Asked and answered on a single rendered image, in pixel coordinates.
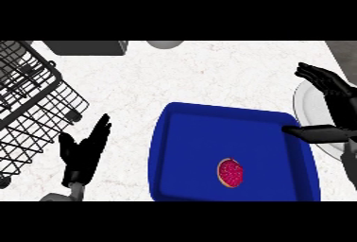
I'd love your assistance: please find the white plate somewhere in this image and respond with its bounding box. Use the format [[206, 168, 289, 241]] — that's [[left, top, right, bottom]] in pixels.
[[292, 78, 349, 159]]

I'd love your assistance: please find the grey round object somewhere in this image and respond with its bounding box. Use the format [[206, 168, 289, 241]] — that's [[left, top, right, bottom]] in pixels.
[[146, 41, 185, 50]]

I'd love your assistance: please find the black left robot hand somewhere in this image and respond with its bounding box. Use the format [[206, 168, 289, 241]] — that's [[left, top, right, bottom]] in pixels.
[[57, 113, 113, 189]]

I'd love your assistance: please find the blue tray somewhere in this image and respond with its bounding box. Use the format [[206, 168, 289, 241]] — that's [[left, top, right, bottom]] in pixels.
[[146, 101, 321, 202]]

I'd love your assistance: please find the grey flat appliance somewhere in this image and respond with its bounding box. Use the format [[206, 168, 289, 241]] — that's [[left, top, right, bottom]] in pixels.
[[323, 41, 357, 83]]

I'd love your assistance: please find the black wire basket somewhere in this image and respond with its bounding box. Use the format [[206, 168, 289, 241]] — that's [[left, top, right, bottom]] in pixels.
[[0, 41, 89, 190]]

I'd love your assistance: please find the dark grey box appliance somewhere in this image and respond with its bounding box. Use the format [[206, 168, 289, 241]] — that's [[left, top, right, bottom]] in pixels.
[[41, 41, 129, 57]]

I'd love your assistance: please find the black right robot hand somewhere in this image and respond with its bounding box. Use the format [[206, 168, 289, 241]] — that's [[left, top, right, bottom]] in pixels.
[[281, 61, 357, 145]]

